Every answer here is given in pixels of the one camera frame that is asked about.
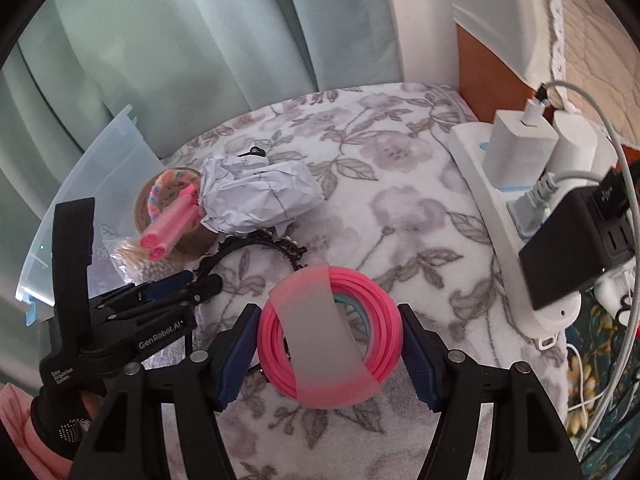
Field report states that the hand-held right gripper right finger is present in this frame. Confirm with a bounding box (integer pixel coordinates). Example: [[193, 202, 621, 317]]
[[397, 304, 586, 480]]

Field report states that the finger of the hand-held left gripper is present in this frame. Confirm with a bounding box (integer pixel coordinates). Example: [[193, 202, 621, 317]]
[[100, 275, 223, 326], [90, 269, 196, 311]]

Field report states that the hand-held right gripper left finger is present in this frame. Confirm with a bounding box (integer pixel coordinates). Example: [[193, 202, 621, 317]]
[[70, 304, 262, 480]]

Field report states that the brown packing tape roll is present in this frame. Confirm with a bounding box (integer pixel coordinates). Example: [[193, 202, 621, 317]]
[[132, 167, 221, 263]]

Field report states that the pink cord bundle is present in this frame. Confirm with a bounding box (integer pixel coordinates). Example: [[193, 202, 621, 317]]
[[257, 262, 402, 408]]

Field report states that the black headband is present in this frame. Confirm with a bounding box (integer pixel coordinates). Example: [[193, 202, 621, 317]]
[[192, 227, 308, 281]]

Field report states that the clear plastic container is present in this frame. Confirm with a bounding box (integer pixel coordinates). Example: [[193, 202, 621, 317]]
[[15, 104, 168, 327]]

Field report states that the person's left forearm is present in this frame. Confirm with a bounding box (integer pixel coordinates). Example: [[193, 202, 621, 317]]
[[0, 382, 76, 480]]

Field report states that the person's left hand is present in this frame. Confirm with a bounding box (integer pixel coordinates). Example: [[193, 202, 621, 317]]
[[29, 391, 103, 458]]

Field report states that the pink hair roller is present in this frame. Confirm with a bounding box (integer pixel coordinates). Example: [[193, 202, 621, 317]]
[[141, 195, 198, 250], [150, 205, 202, 262]]

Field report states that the bag of cotton swabs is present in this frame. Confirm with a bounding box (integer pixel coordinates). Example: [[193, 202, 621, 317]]
[[107, 235, 171, 286]]

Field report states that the crumpled white paper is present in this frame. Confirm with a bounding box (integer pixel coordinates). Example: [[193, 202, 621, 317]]
[[199, 152, 326, 236]]

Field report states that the black charger block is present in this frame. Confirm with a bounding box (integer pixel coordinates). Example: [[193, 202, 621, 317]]
[[517, 180, 640, 311]]

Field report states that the dark floral rug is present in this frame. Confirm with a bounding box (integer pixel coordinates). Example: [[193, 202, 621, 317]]
[[565, 300, 640, 461]]

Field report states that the grey power plug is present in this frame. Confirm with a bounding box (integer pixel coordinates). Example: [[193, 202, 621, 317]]
[[507, 172, 558, 222]]

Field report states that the white power strip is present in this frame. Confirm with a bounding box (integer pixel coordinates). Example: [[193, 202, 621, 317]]
[[595, 265, 640, 322], [447, 122, 583, 351]]

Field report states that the white charger adapter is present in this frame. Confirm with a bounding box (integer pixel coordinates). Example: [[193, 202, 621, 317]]
[[482, 110, 558, 191], [550, 110, 601, 177]]

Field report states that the pale green curtain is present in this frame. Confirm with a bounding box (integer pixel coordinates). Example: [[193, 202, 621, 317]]
[[0, 0, 408, 311]]

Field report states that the wooden headboard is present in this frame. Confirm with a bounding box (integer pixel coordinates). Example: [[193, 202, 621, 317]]
[[457, 22, 546, 123]]

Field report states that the beige lace-trimmed headboard cover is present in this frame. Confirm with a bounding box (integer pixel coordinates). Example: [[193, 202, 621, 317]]
[[452, 0, 640, 151]]

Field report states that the colourful hair tie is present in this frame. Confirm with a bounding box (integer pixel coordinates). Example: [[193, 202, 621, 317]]
[[147, 169, 202, 221]]

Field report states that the white charging cable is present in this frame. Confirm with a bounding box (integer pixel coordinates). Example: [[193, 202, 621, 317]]
[[522, 80, 640, 461]]

